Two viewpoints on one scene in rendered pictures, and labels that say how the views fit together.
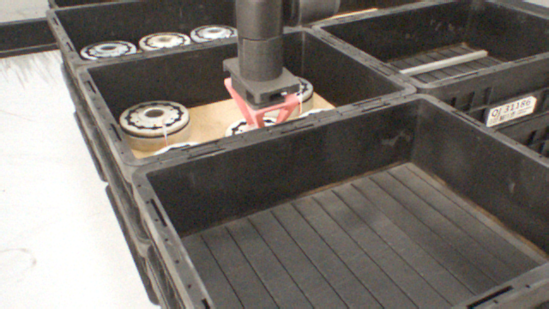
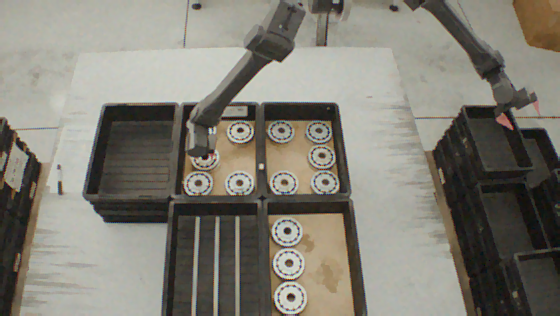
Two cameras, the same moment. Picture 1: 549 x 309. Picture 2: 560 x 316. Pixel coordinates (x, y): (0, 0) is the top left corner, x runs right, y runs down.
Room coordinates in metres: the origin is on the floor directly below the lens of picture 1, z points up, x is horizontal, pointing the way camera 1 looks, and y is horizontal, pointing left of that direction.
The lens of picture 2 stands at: (1.10, -0.59, 2.12)
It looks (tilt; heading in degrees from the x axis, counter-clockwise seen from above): 59 degrees down; 109
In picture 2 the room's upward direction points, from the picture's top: 7 degrees clockwise
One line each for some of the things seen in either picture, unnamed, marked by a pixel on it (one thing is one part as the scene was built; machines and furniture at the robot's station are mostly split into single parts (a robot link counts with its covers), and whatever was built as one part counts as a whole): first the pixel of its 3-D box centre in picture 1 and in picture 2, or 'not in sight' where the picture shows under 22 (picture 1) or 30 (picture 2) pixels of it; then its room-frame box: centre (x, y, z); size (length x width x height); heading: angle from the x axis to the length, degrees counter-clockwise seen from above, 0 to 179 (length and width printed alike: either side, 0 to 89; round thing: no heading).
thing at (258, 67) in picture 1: (260, 57); (199, 138); (0.60, 0.01, 0.98); 0.10 x 0.07 x 0.07; 28
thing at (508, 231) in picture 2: not in sight; (496, 230); (1.93, 0.57, 0.31); 0.40 x 0.30 x 0.34; 119
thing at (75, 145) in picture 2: not in sight; (78, 156); (0.07, -0.15, 0.70); 0.33 x 0.23 x 0.01; 119
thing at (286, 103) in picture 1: (264, 109); not in sight; (0.60, 0.01, 0.91); 0.07 x 0.07 x 0.09; 28
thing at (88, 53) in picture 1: (109, 51); (318, 131); (0.93, 0.31, 0.86); 0.10 x 0.10 x 0.01
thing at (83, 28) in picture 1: (176, 51); (301, 155); (0.92, 0.18, 0.87); 0.40 x 0.30 x 0.11; 118
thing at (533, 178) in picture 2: not in sight; (527, 165); (2.08, 1.12, 0.26); 0.40 x 0.30 x 0.23; 119
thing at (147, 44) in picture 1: (165, 42); (321, 156); (0.98, 0.21, 0.86); 0.10 x 0.10 x 0.01
